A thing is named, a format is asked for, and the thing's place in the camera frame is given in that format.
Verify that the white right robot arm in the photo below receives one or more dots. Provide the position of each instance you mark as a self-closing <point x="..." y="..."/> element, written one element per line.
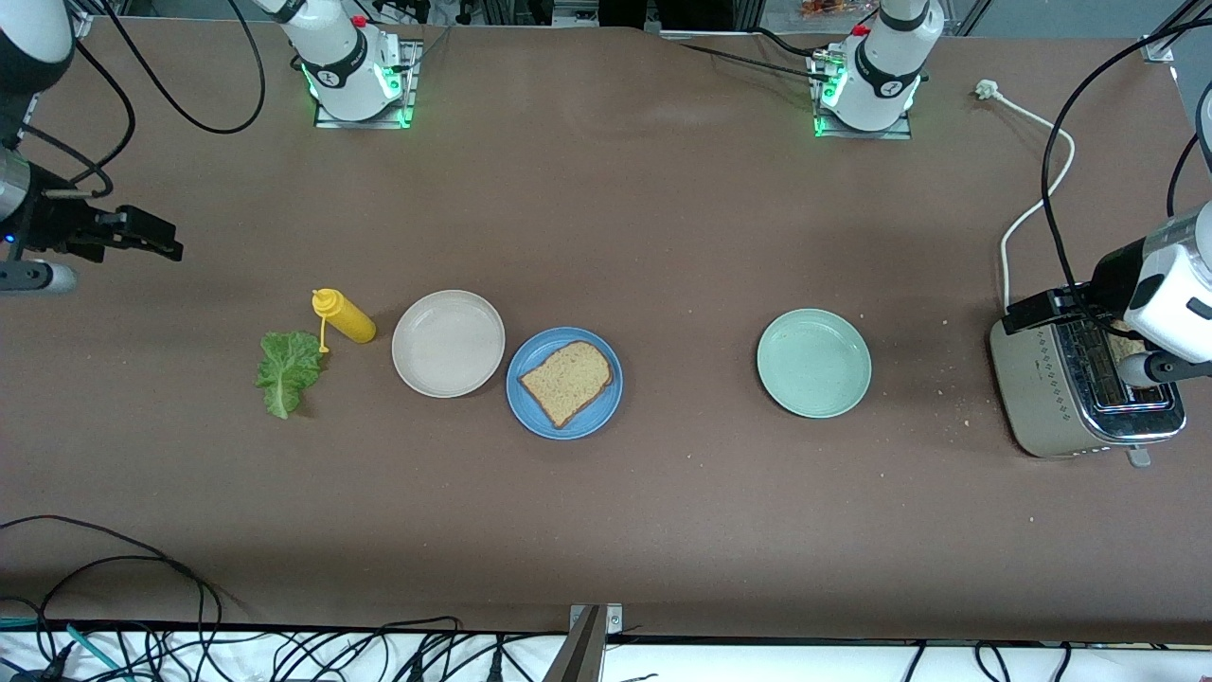
<point x="346" y="71"/>

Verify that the beige round plate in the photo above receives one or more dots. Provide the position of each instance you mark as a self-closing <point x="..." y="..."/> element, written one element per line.
<point x="448" y="343"/>

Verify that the blue round plate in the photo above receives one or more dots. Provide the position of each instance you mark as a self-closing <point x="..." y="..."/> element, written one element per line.
<point x="526" y="409"/>

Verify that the orange snack package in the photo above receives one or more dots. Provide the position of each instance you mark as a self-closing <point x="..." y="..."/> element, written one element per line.
<point x="826" y="8"/>

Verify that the aluminium frame profile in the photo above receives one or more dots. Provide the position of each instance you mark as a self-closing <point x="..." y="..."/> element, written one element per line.
<point x="1169" y="33"/>

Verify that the green lettuce leaf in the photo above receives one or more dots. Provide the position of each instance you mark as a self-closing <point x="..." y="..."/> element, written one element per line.
<point x="287" y="369"/>

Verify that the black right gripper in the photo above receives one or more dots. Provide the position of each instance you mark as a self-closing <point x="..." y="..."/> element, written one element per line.
<point x="55" y="223"/>

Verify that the green round plate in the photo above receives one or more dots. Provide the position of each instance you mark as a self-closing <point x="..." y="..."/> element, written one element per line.
<point x="812" y="363"/>

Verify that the beige metal toaster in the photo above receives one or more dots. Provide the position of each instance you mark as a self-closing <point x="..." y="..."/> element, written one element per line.
<point x="1037" y="379"/>

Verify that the silver metal bracket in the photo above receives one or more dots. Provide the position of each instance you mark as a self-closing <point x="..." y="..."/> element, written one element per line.
<point x="611" y="618"/>

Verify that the yellow mustard squeeze bottle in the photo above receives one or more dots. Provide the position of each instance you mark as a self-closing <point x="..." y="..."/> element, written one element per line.
<point x="352" y="322"/>

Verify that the grey metal bar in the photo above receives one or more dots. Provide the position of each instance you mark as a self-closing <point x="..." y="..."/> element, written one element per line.
<point x="579" y="654"/>

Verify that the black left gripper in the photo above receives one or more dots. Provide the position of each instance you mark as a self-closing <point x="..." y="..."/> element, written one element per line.
<point x="1113" y="270"/>

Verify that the brown bread slice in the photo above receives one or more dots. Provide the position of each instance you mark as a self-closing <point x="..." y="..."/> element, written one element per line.
<point x="566" y="382"/>
<point x="1127" y="346"/>

